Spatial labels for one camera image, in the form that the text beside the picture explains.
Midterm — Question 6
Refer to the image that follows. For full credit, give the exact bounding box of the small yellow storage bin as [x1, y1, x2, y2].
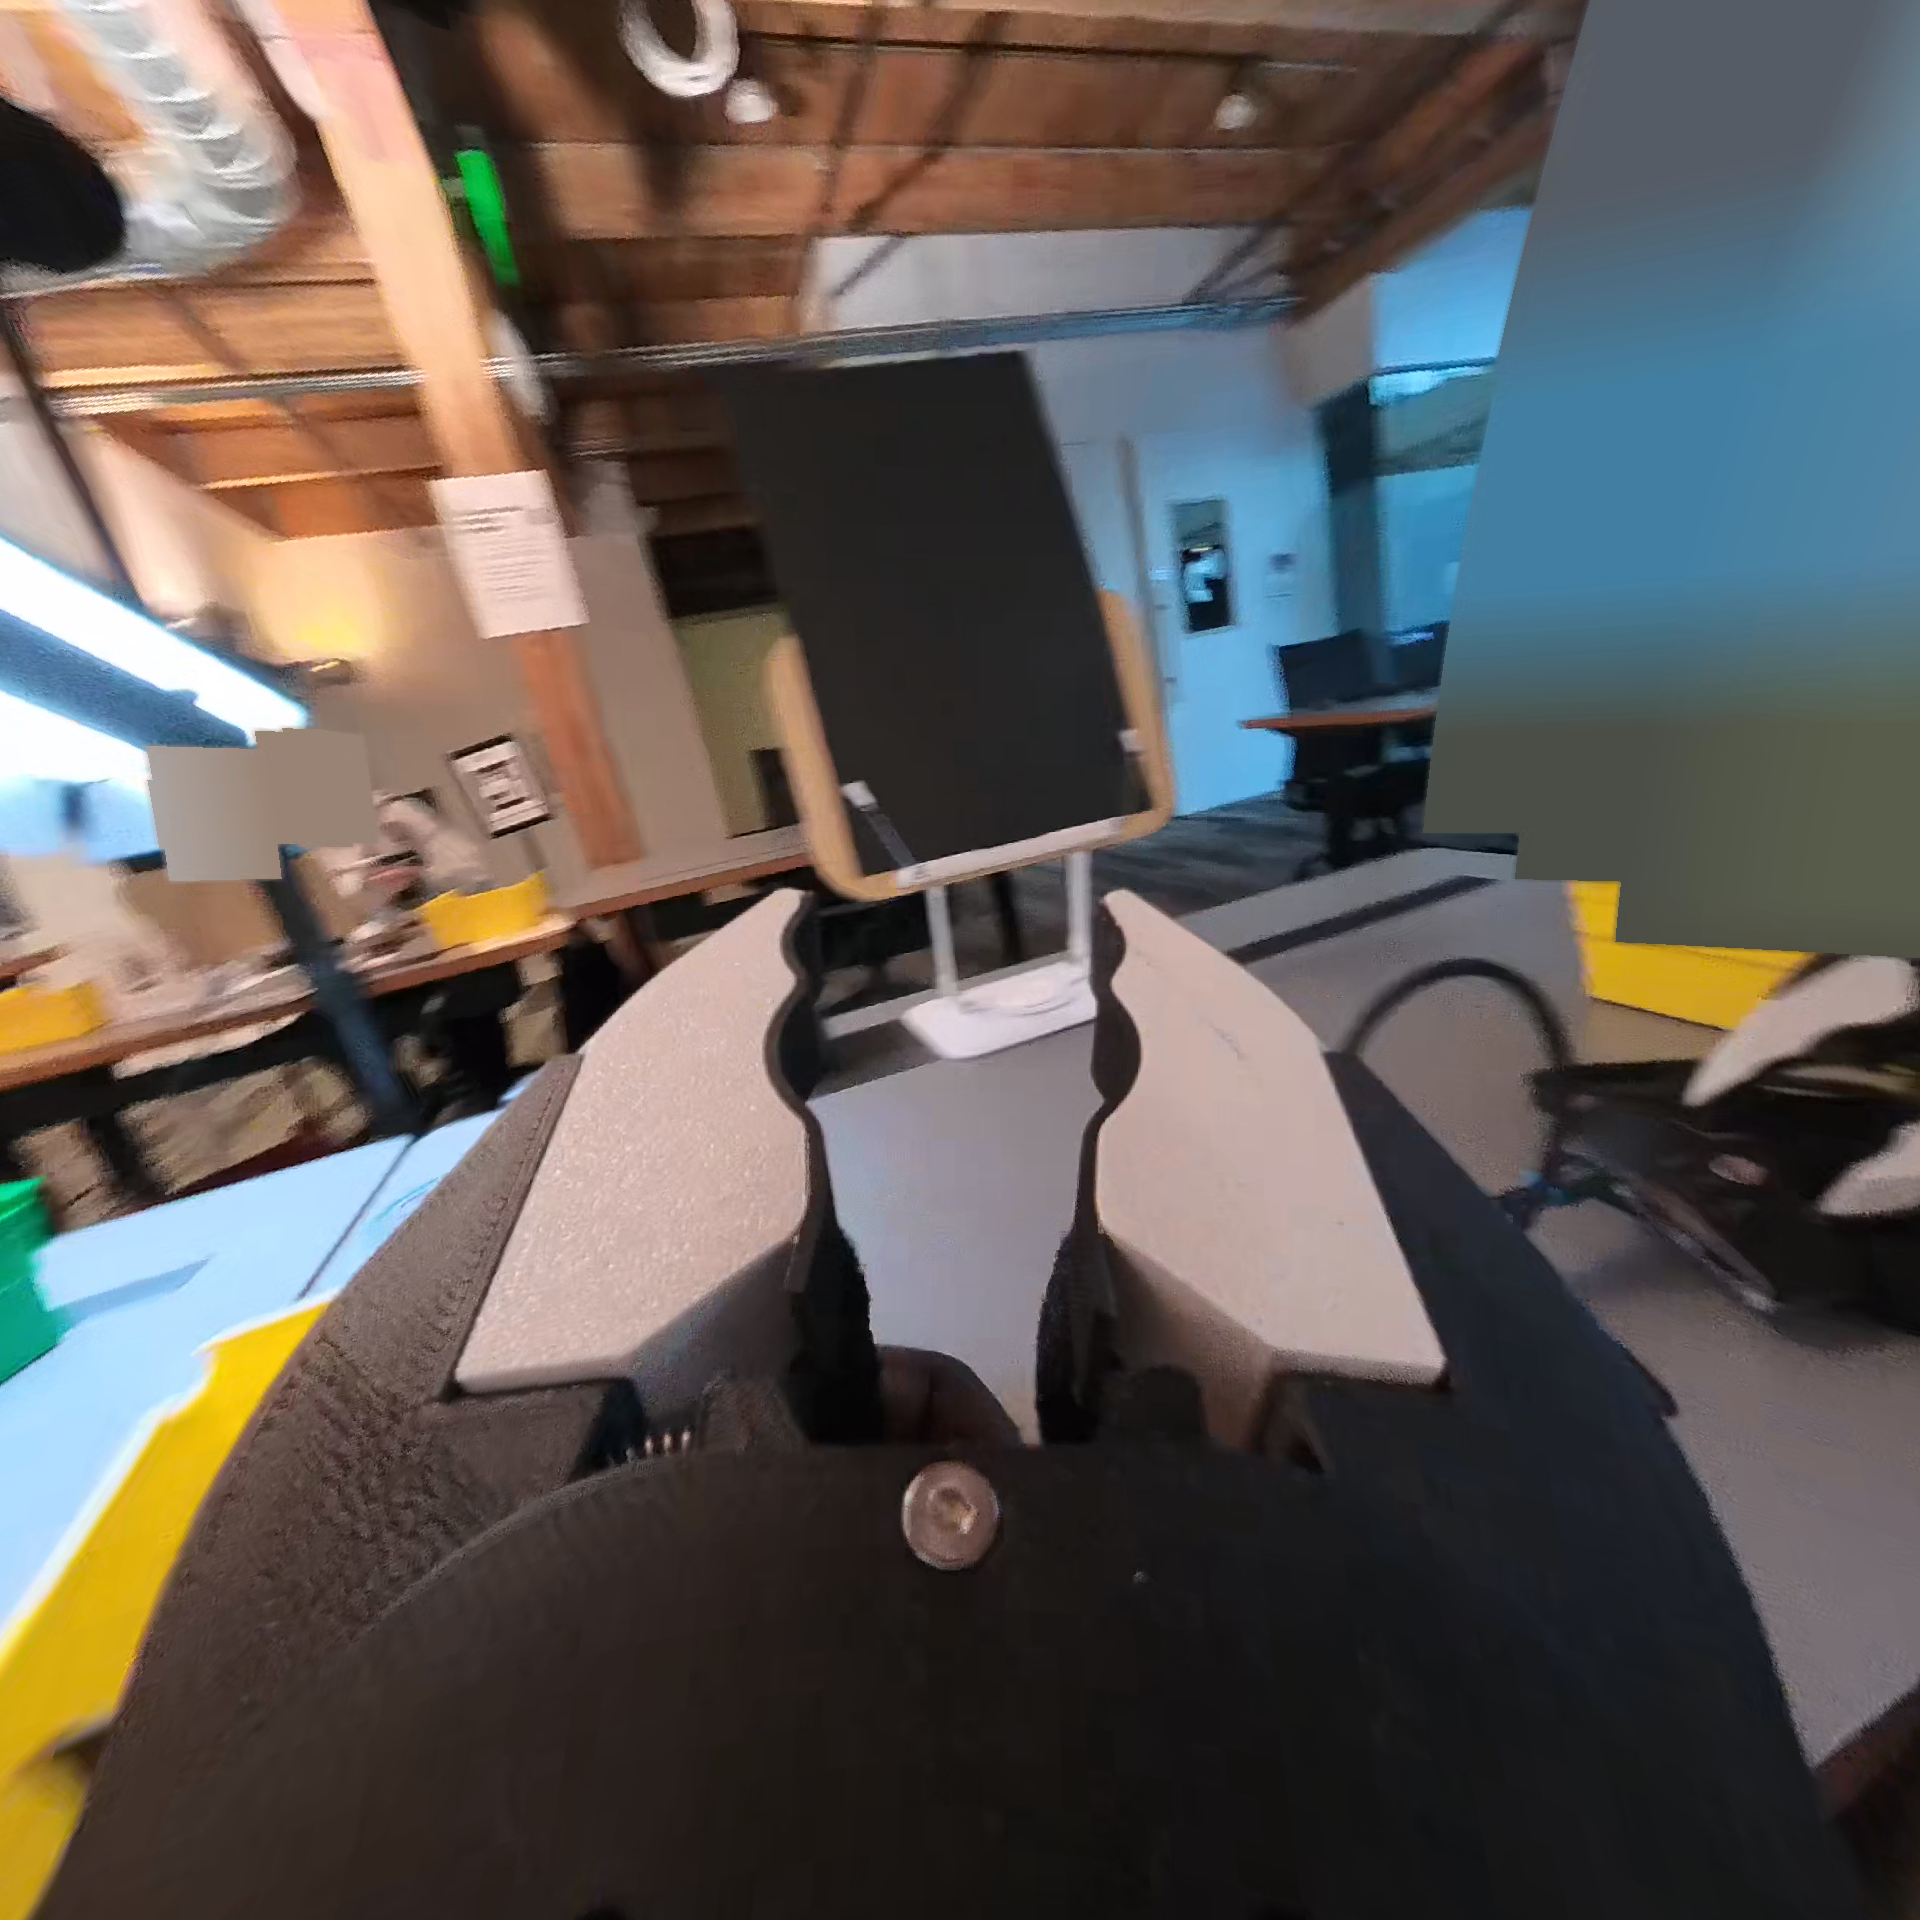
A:
[0, 983, 111, 1056]
[409, 866, 558, 951]

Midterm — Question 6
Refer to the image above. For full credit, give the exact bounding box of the person's left hand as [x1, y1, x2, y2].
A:
[877, 1346, 1038, 1450]

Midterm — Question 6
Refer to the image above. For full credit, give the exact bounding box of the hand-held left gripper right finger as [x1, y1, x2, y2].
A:
[1035, 892, 1450, 1450]

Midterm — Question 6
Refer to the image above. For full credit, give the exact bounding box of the black hdmi switch box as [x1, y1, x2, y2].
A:
[1527, 1053, 1787, 1318]

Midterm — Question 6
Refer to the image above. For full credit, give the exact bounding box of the black board on white stand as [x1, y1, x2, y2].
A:
[717, 349, 1182, 1063]

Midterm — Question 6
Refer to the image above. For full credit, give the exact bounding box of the braided hdmi cable green plug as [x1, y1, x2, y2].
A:
[1341, 957, 1637, 1226]

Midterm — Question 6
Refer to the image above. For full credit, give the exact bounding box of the yellow plastic bin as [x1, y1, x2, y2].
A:
[1564, 877, 1920, 1032]
[0, 1295, 345, 1920]

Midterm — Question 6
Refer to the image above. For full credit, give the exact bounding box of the wooden office desk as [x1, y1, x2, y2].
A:
[1238, 694, 1444, 740]

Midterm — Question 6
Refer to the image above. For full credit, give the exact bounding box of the silver ventilation duct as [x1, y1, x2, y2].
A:
[45, 0, 308, 274]

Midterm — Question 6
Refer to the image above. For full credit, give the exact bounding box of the led light panel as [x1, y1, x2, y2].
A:
[0, 538, 317, 782]

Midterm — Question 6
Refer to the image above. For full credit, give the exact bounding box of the coiled white cable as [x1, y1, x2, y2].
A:
[619, 0, 741, 101]

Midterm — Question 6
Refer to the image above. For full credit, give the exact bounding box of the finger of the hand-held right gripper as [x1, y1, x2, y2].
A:
[1812, 1122, 1920, 1220]
[1683, 957, 1920, 1109]

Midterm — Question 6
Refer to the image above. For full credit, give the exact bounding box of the black and white tag sign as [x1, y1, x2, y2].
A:
[449, 732, 553, 838]

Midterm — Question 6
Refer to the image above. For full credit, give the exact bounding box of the wooden support post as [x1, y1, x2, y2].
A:
[269, 0, 650, 903]

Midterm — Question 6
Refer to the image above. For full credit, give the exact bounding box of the green exit sign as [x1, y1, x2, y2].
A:
[449, 127, 524, 290]

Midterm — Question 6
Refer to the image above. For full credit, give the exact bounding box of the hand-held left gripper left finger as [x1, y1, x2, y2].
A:
[454, 886, 885, 1445]

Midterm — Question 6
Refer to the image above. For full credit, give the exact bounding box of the door window with phone icon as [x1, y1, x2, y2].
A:
[1169, 499, 1237, 635]

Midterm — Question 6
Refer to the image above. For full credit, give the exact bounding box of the cluttered wooden workbench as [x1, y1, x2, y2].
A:
[0, 901, 588, 1112]

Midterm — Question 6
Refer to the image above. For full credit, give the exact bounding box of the black office chair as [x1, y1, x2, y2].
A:
[1270, 627, 1450, 879]

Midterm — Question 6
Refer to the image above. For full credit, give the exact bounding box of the green plastic bin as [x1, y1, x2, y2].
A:
[0, 1178, 68, 1384]

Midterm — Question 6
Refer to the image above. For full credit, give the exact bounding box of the white paper notice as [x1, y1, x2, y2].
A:
[433, 469, 591, 642]

